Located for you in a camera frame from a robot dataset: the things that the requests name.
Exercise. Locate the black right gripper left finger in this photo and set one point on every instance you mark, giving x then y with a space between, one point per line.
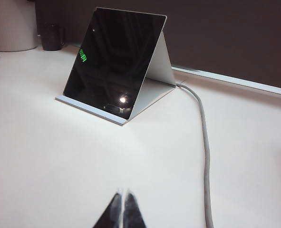
113 211

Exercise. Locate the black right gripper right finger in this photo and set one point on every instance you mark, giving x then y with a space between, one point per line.
133 211

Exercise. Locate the square mirror with white stand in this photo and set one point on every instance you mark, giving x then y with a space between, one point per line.
116 64

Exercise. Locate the dark cup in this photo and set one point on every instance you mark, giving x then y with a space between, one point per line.
51 36

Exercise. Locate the brown desk divider panel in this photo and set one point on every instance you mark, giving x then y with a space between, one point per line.
225 35

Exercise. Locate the white round container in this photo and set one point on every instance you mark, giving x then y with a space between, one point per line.
12 26

